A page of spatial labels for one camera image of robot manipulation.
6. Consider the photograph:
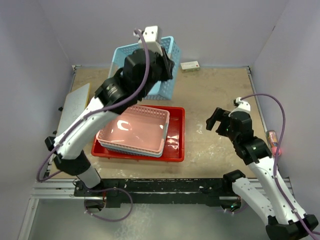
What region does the light blue perforated basket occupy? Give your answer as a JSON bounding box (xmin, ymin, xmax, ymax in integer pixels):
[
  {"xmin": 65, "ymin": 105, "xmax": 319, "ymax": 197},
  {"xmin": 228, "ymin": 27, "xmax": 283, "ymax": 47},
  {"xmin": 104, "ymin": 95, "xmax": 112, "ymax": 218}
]
[{"xmin": 108, "ymin": 36, "xmax": 182, "ymax": 100}]

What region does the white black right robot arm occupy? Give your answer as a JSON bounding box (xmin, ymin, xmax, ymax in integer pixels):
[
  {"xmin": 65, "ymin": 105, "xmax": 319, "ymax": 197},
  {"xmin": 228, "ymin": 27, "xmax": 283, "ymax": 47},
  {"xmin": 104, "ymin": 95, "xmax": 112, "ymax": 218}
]
[{"xmin": 206, "ymin": 107, "xmax": 319, "ymax": 240}]

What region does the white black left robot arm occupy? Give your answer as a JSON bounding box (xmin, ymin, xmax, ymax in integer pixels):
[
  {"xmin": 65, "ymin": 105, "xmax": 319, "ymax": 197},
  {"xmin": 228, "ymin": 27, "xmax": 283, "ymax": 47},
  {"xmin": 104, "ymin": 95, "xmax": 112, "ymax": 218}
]
[{"xmin": 45, "ymin": 46, "xmax": 175, "ymax": 196}]

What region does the small white green box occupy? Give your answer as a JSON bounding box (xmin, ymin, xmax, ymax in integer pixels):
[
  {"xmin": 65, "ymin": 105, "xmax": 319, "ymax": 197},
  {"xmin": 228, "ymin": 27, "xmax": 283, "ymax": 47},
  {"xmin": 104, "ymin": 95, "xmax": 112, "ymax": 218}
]
[{"xmin": 180, "ymin": 61, "xmax": 200, "ymax": 73}]

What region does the pink capped bottle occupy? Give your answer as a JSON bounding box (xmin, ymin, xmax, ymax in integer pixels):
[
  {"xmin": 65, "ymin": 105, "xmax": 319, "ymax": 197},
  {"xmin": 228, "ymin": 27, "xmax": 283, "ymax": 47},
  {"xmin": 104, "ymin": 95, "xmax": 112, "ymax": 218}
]
[{"xmin": 265, "ymin": 130, "xmax": 279, "ymax": 157}]

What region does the red plastic tray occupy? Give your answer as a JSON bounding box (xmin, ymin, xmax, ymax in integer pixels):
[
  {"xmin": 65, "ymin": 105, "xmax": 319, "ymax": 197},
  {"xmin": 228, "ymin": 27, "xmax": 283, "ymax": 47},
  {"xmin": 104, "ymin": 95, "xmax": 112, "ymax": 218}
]
[{"xmin": 91, "ymin": 105, "xmax": 186, "ymax": 163}]

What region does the pink perforated basket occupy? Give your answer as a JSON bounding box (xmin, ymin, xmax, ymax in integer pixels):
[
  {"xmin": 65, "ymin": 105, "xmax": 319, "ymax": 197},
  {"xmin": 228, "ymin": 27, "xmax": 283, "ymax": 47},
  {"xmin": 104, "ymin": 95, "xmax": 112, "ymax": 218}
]
[{"xmin": 95, "ymin": 104, "xmax": 170, "ymax": 151}]

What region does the yellow framed whiteboard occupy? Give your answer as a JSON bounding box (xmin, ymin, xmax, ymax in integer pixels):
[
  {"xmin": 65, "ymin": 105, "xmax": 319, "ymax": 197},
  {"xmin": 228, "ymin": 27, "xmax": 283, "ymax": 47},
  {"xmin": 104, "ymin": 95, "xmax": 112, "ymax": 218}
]
[{"xmin": 55, "ymin": 83, "xmax": 91, "ymax": 136}]

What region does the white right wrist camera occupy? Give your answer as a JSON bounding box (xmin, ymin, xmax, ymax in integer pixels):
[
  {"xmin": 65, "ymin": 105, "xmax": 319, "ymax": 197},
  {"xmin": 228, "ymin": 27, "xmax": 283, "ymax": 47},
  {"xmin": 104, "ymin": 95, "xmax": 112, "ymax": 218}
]
[{"xmin": 232, "ymin": 97, "xmax": 251, "ymax": 114}]

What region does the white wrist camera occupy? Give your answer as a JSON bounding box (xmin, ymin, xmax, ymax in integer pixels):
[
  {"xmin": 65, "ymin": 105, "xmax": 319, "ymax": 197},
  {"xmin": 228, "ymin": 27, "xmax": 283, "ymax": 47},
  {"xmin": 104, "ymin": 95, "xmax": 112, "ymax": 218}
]
[
  {"xmin": 138, "ymin": 25, "xmax": 162, "ymax": 55},
  {"xmin": 232, "ymin": 97, "xmax": 251, "ymax": 114}
]

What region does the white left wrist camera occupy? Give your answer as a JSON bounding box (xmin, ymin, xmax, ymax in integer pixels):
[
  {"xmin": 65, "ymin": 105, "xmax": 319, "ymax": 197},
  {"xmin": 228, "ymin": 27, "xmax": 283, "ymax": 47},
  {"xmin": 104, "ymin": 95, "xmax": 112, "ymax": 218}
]
[{"xmin": 138, "ymin": 25, "xmax": 162, "ymax": 55}]

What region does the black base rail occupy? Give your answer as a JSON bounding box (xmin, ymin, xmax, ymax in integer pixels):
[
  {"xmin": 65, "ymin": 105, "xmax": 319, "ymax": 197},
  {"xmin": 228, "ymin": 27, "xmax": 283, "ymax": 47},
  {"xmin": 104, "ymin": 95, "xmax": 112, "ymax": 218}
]
[{"xmin": 73, "ymin": 178, "xmax": 243, "ymax": 211}]

